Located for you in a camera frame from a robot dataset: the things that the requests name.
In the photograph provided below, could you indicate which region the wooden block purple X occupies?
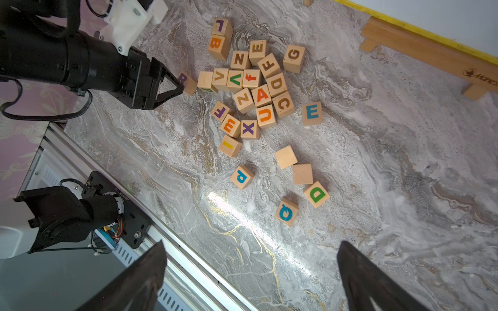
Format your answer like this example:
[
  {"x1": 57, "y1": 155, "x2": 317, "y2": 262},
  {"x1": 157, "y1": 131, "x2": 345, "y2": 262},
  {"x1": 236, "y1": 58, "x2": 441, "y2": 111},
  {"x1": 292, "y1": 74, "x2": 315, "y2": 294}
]
[{"x1": 240, "y1": 120, "x2": 260, "y2": 140}]

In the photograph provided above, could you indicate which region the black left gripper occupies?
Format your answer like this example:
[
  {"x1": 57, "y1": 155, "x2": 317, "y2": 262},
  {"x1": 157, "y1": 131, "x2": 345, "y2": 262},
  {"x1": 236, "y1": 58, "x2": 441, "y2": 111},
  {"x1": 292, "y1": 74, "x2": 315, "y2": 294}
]
[{"x1": 112, "y1": 47, "x2": 184, "y2": 110}]

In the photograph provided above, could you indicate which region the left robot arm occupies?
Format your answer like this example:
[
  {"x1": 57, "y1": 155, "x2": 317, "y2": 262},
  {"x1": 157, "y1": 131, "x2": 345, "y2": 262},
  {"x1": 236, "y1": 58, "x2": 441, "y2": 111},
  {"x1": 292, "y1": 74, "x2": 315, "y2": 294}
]
[{"x1": 1, "y1": 1, "x2": 184, "y2": 110}]

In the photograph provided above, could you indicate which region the wooden block orange U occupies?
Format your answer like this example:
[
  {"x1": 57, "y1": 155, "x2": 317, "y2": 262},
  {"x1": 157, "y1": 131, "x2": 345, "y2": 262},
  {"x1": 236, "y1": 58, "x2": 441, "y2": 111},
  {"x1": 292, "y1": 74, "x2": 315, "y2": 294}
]
[{"x1": 255, "y1": 104, "x2": 277, "y2": 129}]

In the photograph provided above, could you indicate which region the wooden block purple R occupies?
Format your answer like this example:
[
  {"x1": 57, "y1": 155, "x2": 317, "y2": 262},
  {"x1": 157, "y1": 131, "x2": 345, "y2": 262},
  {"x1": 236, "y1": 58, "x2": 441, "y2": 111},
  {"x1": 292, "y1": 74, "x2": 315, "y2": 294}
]
[{"x1": 178, "y1": 72, "x2": 197, "y2": 96}]

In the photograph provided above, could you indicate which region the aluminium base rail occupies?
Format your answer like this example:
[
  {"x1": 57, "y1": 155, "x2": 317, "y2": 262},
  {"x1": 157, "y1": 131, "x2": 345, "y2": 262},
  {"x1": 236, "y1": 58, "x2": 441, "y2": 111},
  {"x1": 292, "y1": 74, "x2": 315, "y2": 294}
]
[{"x1": 19, "y1": 123, "x2": 254, "y2": 310}]

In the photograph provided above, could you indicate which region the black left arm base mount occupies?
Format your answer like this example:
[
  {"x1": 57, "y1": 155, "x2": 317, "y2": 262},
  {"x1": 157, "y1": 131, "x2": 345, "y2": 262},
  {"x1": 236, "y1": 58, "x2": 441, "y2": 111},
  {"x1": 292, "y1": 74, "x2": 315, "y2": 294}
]
[{"x1": 82, "y1": 171, "x2": 153, "y2": 250}]

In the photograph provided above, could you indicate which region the wooden block brown C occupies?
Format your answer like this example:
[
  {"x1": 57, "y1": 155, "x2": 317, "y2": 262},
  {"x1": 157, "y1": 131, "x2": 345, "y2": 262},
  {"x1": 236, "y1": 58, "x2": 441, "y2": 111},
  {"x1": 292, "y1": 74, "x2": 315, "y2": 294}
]
[{"x1": 272, "y1": 91, "x2": 295, "y2": 119}]

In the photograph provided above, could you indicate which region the wooden block purple L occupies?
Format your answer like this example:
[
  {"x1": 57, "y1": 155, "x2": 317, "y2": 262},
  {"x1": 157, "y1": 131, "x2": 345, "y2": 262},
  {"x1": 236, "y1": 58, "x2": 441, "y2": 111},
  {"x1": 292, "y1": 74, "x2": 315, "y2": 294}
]
[{"x1": 211, "y1": 18, "x2": 233, "y2": 39}]

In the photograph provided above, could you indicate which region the wooden block orange E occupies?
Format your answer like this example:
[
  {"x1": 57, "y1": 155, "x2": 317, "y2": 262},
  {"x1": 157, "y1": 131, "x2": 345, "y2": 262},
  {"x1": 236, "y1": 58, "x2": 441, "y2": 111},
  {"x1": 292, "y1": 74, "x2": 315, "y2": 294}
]
[{"x1": 220, "y1": 114, "x2": 241, "y2": 139}]

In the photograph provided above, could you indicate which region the wooden block purple F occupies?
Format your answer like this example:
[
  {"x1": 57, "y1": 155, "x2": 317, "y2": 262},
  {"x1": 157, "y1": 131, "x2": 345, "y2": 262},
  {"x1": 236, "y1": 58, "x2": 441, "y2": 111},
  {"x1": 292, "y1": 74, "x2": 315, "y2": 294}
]
[{"x1": 211, "y1": 101, "x2": 234, "y2": 123}]

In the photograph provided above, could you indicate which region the wooden block yellow I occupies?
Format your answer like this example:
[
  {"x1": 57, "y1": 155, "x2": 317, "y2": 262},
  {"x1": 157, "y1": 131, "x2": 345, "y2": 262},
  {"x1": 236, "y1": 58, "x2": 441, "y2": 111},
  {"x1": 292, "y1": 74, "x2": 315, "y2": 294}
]
[{"x1": 219, "y1": 135, "x2": 243, "y2": 158}]

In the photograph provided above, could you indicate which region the wooden block red A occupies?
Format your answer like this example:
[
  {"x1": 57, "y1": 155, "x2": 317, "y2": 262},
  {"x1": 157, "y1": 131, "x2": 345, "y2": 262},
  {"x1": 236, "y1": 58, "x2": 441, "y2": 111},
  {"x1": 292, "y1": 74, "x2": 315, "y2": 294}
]
[{"x1": 252, "y1": 84, "x2": 272, "y2": 108}]

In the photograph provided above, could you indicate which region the wooden whiteboard easel stand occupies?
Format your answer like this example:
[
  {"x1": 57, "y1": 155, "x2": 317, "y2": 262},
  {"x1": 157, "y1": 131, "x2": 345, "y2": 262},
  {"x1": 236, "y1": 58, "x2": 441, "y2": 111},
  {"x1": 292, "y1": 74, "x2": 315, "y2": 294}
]
[{"x1": 360, "y1": 17, "x2": 497, "y2": 101}]

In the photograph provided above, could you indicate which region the wooden block blue P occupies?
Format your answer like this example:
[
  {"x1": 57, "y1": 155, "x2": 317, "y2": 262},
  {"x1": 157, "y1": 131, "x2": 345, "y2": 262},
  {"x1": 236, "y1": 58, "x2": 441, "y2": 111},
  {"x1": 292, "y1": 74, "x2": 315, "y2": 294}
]
[{"x1": 230, "y1": 165, "x2": 255, "y2": 190}]

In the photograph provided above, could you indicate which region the wooden block green D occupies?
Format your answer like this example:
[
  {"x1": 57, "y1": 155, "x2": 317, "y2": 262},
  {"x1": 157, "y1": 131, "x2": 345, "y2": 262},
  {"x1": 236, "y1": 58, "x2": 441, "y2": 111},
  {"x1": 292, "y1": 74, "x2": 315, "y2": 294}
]
[{"x1": 303, "y1": 181, "x2": 331, "y2": 209}]

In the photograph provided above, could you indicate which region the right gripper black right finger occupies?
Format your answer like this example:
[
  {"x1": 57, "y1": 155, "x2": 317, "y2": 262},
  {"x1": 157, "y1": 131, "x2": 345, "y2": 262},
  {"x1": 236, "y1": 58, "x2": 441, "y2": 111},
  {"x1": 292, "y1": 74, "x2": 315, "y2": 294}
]
[{"x1": 337, "y1": 241, "x2": 427, "y2": 310}]

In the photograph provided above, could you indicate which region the wooden block brown Z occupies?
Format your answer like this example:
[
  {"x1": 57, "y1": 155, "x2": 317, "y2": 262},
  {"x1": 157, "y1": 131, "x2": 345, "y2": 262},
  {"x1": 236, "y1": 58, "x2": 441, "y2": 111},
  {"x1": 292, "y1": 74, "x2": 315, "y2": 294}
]
[{"x1": 233, "y1": 88, "x2": 255, "y2": 114}]

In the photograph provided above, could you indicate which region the wooden block brown D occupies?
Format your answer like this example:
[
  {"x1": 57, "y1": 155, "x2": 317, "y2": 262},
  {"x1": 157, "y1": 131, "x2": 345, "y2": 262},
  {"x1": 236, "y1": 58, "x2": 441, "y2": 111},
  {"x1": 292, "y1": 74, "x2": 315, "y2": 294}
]
[{"x1": 266, "y1": 73, "x2": 288, "y2": 98}]

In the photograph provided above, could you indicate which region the wooden block blue Q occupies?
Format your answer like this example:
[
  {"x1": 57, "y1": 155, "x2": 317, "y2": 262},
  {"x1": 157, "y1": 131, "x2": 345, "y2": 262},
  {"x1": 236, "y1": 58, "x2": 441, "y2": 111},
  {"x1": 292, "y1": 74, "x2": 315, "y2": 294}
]
[{"x1": 275, "y1": 198, "x2": 299, "y2": 227}]

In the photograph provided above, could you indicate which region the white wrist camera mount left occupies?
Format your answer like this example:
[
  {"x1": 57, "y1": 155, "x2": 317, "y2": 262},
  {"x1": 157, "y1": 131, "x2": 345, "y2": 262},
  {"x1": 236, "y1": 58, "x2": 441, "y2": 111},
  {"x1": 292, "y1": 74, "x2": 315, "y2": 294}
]
[{"x1": 98, "y1": 0, "x2": 168, "y2": 56}]

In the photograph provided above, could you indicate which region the whiteboard with yellow frame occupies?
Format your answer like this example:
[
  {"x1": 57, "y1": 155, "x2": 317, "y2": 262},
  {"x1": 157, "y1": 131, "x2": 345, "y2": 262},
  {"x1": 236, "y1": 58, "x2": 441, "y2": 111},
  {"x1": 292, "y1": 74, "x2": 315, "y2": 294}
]
[{"x1": 340, "y1": 0, "x2": 497, "y2": 65}]

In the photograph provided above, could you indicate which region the plain wooden block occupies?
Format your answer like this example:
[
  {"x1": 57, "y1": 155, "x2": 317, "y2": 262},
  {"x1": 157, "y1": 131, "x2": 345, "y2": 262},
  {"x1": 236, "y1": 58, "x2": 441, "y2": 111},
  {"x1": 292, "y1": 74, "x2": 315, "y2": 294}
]
[
  {"x1": 275, "y1": 146, "x2": 298, "y2": 169},
  {"x1": 292, "y1": 164, "x2": 313, "y2": 185}
]

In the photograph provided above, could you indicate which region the wooden block blue E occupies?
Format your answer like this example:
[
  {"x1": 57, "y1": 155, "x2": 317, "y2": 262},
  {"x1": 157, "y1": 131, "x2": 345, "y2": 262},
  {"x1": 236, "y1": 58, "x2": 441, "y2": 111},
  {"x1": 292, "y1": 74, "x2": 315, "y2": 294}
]
[{"x1": 302, "y1": 102, "x2": 324, "y2": 126}]

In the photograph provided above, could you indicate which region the wooden block orange B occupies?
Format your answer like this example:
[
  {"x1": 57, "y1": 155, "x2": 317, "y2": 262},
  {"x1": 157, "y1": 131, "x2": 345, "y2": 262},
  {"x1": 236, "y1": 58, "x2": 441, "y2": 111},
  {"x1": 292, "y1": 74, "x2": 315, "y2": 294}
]
[{"x1": 207, "y1": 34, "x2": 231, "y2": 61}]

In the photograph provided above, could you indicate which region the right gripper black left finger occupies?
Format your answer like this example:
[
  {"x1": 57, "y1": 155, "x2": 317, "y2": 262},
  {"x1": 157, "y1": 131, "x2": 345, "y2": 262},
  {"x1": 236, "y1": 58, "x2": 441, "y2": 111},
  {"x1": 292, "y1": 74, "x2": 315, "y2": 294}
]
[{"x1": 79, "y1": 242, "x2": 167, "y2": 310}]

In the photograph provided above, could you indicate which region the wooden block brown G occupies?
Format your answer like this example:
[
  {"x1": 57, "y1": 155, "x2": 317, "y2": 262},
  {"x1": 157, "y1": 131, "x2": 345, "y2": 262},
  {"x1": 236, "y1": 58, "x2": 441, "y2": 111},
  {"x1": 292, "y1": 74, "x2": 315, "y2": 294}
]
[{"x1": 283, "y1": 45, "x2": 306, "y2": 74}]

